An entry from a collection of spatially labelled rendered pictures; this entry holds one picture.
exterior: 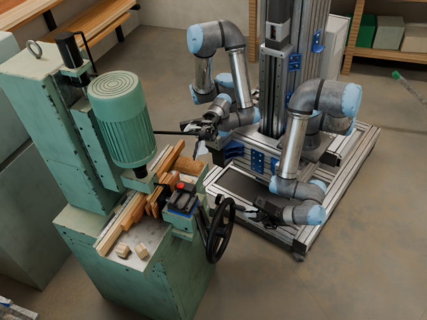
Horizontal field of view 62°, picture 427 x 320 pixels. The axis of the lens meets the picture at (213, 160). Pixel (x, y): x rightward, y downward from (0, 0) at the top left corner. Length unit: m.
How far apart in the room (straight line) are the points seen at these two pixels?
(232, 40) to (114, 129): 0.69
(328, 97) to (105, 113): 0.76
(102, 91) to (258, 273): 1.57
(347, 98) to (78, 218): 1.24
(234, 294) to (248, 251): 0.30
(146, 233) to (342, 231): 1.51
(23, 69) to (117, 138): 0.37
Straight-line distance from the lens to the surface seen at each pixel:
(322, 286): 2.35
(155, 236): 1.44
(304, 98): 1.34
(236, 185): 2.48
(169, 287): 1.69
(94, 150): 1.40
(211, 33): 1.59
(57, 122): 1.35
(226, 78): 1.96
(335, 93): 1.32
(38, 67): 1.33
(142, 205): 1.49
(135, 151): 1.28
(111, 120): 1.19
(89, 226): 1.70
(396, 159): 3.17
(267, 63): 1.84
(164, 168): 1.62
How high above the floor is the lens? 2.07
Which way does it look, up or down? 45 degrees down
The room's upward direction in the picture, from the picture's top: 6 degrees counter-clockwise
